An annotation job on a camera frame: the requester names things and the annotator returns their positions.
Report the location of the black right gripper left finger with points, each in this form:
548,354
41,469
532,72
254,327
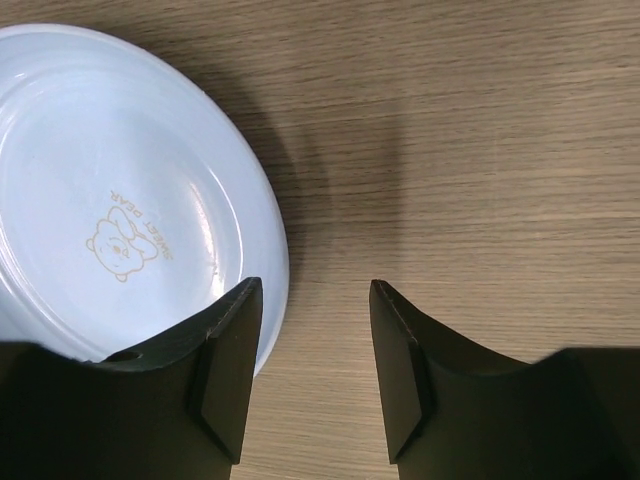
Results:
172,407

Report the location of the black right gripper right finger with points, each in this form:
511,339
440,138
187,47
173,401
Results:
454,409

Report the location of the blue plate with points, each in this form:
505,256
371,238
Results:
129,200

